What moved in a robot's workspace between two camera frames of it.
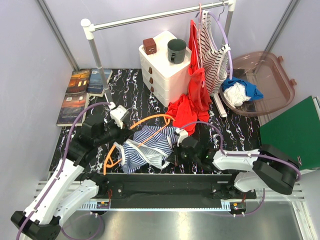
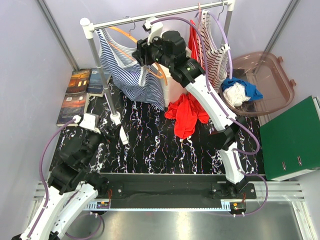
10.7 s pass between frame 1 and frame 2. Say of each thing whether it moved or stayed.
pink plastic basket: stayed
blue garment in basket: stayed
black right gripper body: moved
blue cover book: stayed
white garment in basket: stayed
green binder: stayed
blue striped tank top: moved
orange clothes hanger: moved
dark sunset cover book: stayed
